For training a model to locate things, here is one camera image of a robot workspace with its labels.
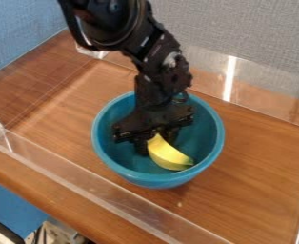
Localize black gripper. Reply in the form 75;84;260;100
112;75;195;156

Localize yellow toy banana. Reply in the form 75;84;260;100
148;134;195;171

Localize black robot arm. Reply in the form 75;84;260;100
58;0;194;155

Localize blue plastic bowl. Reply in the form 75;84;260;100
91;91;226;190

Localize clear acrylic back barrier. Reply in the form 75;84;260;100
108;44;299;130

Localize clear acrylic barrier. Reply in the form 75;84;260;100
0;129;232;244
108;44;299;130

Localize clear acrylic front barrier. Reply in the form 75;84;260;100
0;129;232;244

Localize clear acrylic corner bracket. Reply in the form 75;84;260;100
76;44;110;60

